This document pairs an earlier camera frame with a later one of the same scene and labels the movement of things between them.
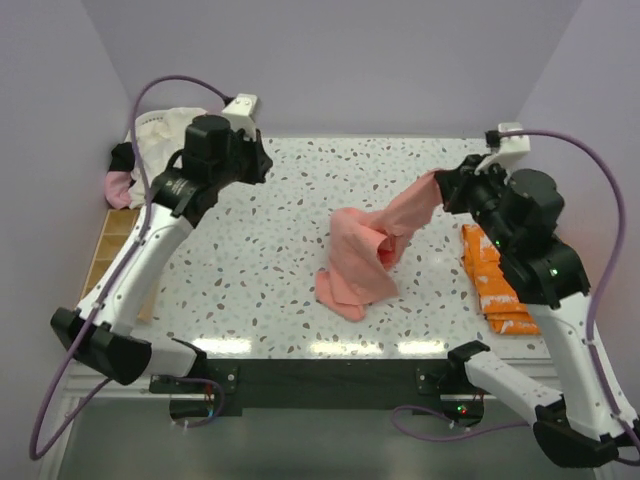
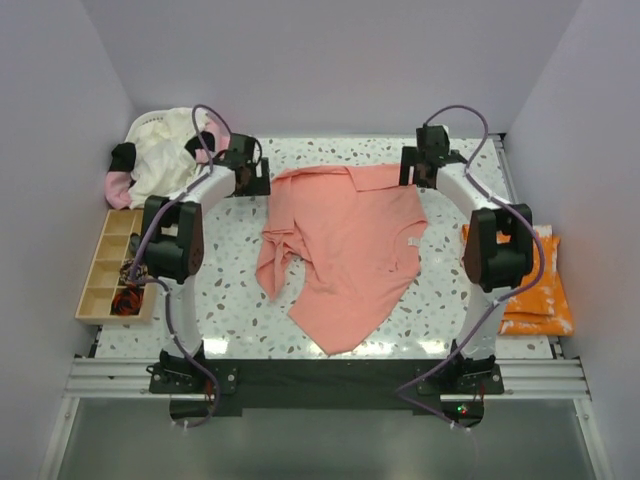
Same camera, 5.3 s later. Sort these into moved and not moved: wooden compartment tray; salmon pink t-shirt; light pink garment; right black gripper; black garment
Moved: right black gripper; salmon pink t-shirt
Not moved: light pink garment; wooden compartment tray; black garment
